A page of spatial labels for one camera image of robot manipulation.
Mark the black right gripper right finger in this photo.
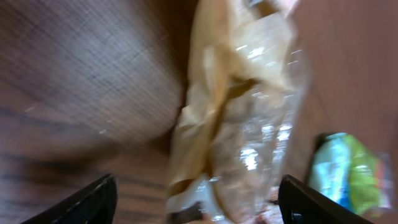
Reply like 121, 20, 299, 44
278, 175, 372, 224

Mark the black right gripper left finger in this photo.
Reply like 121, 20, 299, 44
22, 174, 118, 224

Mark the teal wet wipes pack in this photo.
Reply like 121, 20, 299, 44
307, 133, 352, 210

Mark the green clear snack bag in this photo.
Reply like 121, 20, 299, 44
343, 134, 394, 217

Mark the beige clear plastic bag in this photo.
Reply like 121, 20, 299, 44
166, 0, 308, 223

